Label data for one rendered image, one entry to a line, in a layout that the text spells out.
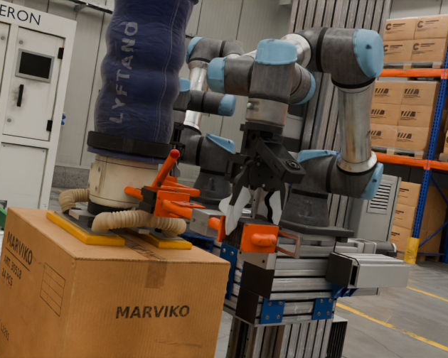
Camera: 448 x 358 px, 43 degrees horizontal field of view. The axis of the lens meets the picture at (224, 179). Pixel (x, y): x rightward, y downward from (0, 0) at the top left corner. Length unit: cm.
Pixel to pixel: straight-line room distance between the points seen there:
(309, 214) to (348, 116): 35
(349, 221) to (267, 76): 122
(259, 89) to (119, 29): 58
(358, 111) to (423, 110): 792
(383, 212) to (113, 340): 125
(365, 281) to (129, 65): 93
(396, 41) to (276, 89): 909
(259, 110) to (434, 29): 878
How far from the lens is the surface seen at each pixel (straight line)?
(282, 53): 105
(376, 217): 223
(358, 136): 162
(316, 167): 175
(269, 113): 103
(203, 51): 231
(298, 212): 175
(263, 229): 102
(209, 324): 146
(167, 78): 150
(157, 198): 130
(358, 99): 155
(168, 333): 140
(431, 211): 981
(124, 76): 148
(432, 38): 973
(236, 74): 118
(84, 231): 144
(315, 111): 202
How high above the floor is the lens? 122
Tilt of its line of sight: 3 degrees down
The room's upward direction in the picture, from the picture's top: 10 degrees clockwise
